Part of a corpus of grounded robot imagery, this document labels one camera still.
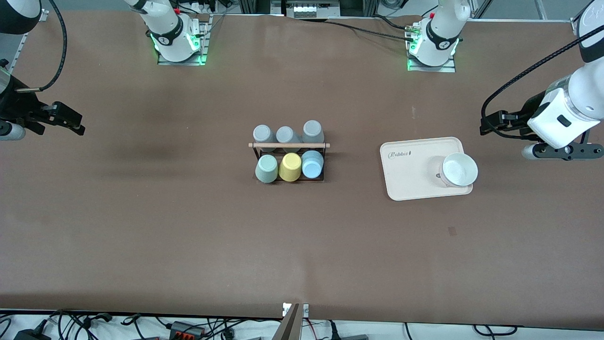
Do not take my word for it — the light blue cup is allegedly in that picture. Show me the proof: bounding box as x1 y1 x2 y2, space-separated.
301 150 325 179

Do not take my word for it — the pale green cup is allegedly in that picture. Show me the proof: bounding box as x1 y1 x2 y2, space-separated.
255 154 279 184

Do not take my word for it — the white bowl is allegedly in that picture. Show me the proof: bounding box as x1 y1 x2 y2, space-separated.
439 152 479 188

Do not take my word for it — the beige rabbit print tray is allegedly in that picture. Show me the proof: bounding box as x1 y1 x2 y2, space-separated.
380 137 474 202

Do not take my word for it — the grey cup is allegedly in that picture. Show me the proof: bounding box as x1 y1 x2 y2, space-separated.
253 125 276 153
276 126 302 154
302 120 326 151

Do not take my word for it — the yellow cup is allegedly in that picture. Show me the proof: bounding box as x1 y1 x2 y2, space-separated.
278 153 302 182

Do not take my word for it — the grey power strip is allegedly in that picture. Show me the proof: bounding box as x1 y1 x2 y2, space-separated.
285 0 341 19

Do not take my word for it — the black power adapter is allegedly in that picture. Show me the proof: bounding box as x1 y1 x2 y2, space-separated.
13 328 51 340

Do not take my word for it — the black orange connector block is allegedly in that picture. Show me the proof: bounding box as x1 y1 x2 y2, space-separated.
169 321 206 339

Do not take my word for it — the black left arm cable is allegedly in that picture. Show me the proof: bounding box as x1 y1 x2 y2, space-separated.
480 37 604 141

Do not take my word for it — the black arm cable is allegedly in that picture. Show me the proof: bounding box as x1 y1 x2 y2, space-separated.
480 37 604 141
17 0 68 93

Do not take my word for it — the aluminium frame rail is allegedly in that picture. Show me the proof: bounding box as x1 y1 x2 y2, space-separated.
569 2 595 31
8 9 50 74

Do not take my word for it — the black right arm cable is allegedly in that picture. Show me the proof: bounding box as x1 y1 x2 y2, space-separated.
17 0 68 93

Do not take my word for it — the black table cable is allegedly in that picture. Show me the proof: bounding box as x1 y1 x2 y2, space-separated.
373 14 420 31
325 20 416 41

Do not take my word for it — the black wire cup rack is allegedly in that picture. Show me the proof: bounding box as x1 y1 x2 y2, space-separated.
249 142 331 182

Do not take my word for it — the white bracket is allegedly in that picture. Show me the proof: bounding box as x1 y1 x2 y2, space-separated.
282 303 310 318

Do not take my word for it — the grey metal post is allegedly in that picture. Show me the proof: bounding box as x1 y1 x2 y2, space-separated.
273 304 302 340

